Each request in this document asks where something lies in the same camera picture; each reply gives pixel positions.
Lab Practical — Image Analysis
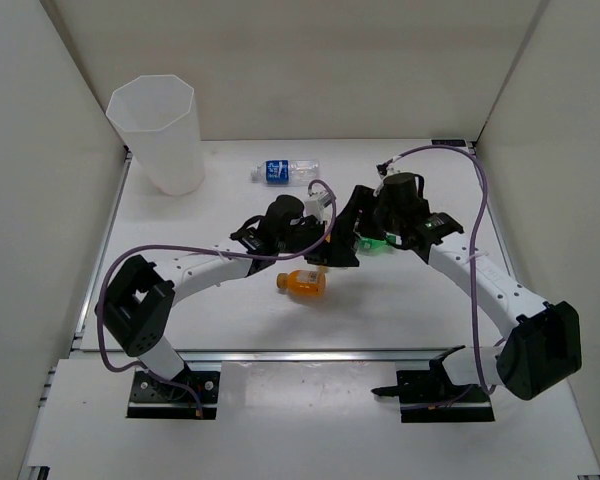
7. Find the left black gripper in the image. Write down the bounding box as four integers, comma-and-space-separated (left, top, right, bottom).
275, 216, 358, 265

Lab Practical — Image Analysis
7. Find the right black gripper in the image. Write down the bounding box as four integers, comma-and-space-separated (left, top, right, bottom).
339, 187, 406, 242

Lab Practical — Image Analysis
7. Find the green plastic bottle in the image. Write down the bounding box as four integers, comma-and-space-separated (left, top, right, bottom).
358, 234, 398, 256

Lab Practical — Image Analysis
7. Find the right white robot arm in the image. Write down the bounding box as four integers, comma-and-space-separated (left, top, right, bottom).
331, 173, 582, 400

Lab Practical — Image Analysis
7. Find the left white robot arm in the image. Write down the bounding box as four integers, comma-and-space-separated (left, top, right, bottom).
95, 190, 337, 400

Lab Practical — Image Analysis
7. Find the tall white plastic bin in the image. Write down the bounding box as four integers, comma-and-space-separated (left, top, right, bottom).
106, 74, 205, 196

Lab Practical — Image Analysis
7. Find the orange juice bottle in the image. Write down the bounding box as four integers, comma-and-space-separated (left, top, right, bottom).
276, 270, 326, 299

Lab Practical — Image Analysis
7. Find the clear bottle blue label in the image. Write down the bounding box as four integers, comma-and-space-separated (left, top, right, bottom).
250, 159, 320, 186

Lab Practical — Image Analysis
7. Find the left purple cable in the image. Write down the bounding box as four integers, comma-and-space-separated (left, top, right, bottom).
95, 178, 337, 419

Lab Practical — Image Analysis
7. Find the purple cable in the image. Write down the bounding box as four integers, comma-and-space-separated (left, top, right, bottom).
95, 178, 337, 419
377, 145, 496, 411

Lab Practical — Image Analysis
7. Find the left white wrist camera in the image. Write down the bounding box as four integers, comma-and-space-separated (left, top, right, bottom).
304, 190, 332, 223

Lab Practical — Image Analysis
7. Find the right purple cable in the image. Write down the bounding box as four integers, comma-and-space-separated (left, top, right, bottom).
377, 145, 496, 411

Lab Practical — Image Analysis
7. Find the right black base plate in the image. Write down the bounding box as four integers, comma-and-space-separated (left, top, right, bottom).
398, 385, 495, 424

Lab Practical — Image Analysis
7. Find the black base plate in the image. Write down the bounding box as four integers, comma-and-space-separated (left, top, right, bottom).
398, 385, 495, 424
126, 367, 221, 421

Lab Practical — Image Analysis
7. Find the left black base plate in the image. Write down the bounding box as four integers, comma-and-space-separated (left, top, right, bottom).
126, 367, 221, 421

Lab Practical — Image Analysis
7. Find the aluminium table edge rail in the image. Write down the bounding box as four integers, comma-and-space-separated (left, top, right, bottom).
69, 348, 511, 365

